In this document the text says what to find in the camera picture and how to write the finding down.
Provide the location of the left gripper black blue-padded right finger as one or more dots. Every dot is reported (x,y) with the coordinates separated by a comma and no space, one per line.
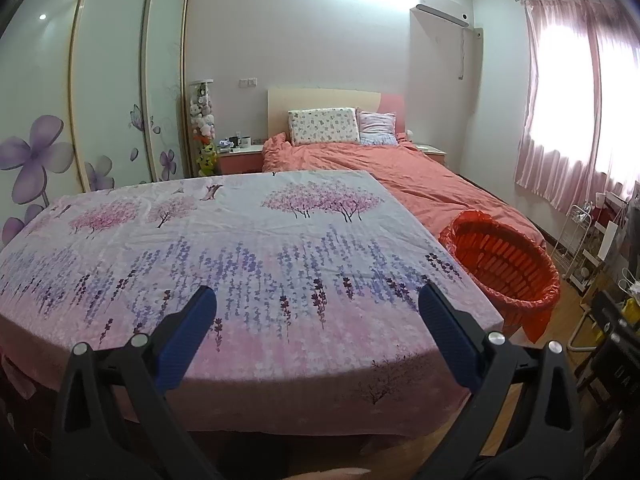
(522,419)

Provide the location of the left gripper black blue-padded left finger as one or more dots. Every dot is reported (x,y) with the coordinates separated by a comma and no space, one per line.
(89,437)

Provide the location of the orange lined trash basket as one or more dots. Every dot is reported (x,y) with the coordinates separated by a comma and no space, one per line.
(515,273)

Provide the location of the salmon pink duvet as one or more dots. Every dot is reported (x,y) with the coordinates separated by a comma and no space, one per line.
(432,193)

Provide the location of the tree-print bed sheet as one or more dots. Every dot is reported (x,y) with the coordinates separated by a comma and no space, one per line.
(316,274)

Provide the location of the pink curtain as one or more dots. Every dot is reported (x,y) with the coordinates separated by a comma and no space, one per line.
(581,126)

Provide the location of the right side nightstand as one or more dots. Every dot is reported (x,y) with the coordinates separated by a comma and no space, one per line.
(432,153)

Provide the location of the pink white nightstand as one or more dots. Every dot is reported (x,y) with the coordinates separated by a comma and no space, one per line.
(242,160)

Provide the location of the white mug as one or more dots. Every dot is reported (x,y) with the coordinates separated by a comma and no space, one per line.
(245,141)

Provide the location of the plush toy hanging column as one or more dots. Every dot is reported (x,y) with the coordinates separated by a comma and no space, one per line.
(202,128)

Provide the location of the floral sliding wardrobe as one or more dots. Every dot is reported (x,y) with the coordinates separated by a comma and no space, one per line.
(91,99)

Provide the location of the striped pink pillow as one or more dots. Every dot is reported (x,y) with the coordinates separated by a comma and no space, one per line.
(376,129)

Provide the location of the floral white pillow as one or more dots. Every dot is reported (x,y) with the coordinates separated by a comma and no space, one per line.
(323,125)

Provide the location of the beige pink headboard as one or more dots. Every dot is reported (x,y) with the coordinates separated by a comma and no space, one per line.
(282,99)

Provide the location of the white air conditioner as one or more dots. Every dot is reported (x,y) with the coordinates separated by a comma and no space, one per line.
(447,10)

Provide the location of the white wire rack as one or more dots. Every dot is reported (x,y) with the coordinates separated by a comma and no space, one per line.
(575,252)

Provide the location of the white wall socket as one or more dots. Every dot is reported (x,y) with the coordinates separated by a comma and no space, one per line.
(248,83)

